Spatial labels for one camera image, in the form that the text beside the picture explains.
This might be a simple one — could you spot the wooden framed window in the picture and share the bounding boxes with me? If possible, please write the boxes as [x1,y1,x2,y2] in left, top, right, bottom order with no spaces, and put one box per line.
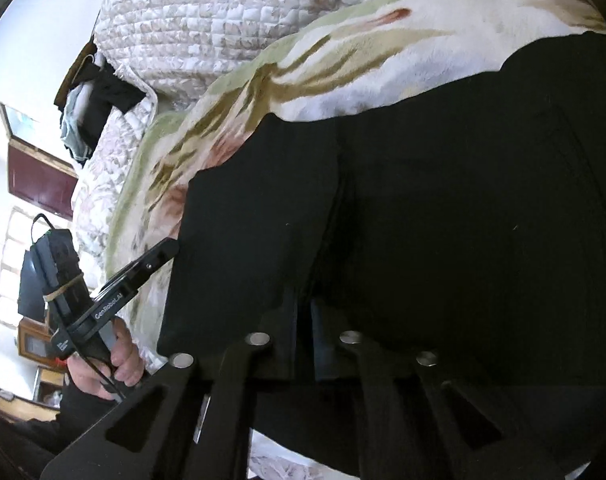
[0,100,40,142]

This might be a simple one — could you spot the black pants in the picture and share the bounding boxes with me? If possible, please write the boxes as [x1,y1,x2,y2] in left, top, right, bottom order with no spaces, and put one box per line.
[157,24,606,480]

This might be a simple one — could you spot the dark red door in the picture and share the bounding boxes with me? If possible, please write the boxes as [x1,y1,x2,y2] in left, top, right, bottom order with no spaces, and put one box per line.
[7,139,80,222]

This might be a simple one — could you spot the black cable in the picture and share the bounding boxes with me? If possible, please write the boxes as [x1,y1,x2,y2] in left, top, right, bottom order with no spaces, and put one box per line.
[30,212,126,403]

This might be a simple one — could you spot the person's left forearm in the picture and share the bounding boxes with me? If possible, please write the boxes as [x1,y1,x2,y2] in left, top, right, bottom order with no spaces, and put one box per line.
[0,377,118,480]

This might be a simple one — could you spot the white quilted bedspread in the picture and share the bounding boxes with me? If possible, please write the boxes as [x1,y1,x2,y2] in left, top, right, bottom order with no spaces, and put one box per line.
[72,0,558,267]

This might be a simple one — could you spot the wooden cabinet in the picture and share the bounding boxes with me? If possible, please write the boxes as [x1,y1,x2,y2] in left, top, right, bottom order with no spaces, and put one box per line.
[17,319,56,361]

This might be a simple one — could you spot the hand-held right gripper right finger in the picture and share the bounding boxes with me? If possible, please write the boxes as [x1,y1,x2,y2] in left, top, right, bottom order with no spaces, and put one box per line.
[310,301,568,480]

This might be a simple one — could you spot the brown cloth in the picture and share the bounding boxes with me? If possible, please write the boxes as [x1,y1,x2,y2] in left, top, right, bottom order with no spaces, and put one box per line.
[54,41,102,109]

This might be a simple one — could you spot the black cloth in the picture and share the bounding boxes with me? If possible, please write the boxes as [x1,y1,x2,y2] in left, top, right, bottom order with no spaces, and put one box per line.
[75,64,147,162]

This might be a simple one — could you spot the person's left hand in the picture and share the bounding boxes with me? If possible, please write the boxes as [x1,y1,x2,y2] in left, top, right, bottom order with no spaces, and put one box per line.
[69,324,146,402]

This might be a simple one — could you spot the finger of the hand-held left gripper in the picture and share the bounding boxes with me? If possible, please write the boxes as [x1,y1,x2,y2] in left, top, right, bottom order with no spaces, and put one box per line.
[99,238,182,302]

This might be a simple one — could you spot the printed fleece blanket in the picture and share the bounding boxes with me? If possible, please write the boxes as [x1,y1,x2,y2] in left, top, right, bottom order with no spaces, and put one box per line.
[103,0,606,376]

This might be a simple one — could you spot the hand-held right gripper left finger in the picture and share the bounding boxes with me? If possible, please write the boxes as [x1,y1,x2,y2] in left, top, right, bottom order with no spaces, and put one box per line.
[40,304,300,480]

